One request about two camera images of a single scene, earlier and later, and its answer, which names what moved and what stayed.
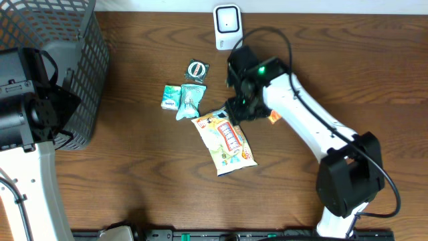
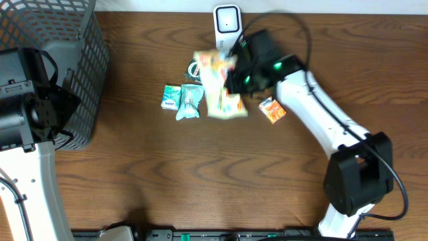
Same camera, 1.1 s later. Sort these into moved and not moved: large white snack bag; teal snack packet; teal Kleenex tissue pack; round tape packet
Moved: large white snack bag
Not moved: round tape packet; teal snack packet; teal Kleenex tissue pack
